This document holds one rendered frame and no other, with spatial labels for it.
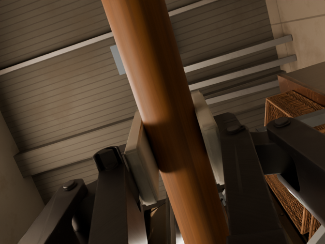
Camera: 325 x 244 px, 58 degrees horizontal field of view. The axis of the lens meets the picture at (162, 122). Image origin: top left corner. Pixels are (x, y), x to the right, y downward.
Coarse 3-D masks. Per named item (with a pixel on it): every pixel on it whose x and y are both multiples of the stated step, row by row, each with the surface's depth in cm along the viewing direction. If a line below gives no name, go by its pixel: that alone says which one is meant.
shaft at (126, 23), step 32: (128, 0) 13; (160, 0) 14; (128, 32) 14; (160, 32) 14; (128, 64) 15; (160, 64) 14; (160, 96) 15; (160, 128) 15; (192, 128) 16; (160, 160) 16; (192, 160) 16; (192, 192) 16; (192, 224) 17; (224, 224) 18
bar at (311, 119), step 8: (312, 112) 106; (320, 112) 104; (304, 120) 103; (312, 120) 103; (320, 120) 103; (264, 128) 106; (224, 192) 114; (224, 200) 114; (224, 208) 109; (320, 232) 63; (312, 240) 64; (320, 240) 62
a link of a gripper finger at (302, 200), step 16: (272, 128) 11; (288, 128) 11; (304, 128) 11; (288, 144) 10; (304, 144) 10; (320, 144) 9; (304, 160) 9; (320, 160) 9; (288, 176) 12; (304, 176) 10; (320, 176) 8; (304, 192) 10; (320, 192) 9; (320, 208) 9
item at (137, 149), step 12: (132, 132) 15; (144, 132) 16; (132, 144) 14; (144, 144) 15; (132, 156) 13; (144, 156) 14; (132, 168) 13; (144, 168) 14; (156, 168) 16; (144, 180) 14; (156, 180) 15; (144, 192) 14; (156, 192) 14
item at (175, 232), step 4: (172, 212) 154; (172, 216) 151; (172, 220) 148; (176, 220) 150; (172, 224) 145; (176, 224) 147; (172, 228) 143; (176, 228) 143; (172, 232) 140; (176, 232) 140; (180, 232) 147; (172, 236) 137; (176, 236) 137; (180, 236) 143; (172, 240) 135; (176, 240) 134; (180, 240) 140
